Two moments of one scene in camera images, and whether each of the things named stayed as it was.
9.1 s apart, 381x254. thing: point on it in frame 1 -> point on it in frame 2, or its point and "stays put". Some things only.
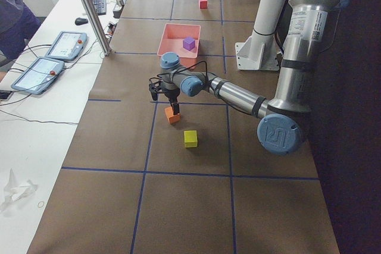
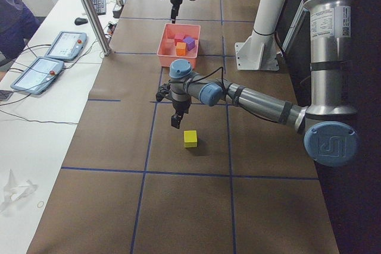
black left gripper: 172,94 -> 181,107
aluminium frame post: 90,11 stays put
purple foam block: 189,43 stays put
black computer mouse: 80,21 stays put
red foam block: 203,3 -> 178,38
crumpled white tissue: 13,192 stays put
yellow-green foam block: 190,138 stays put
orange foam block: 172,119 -> 181,49
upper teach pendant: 68,46 stays put
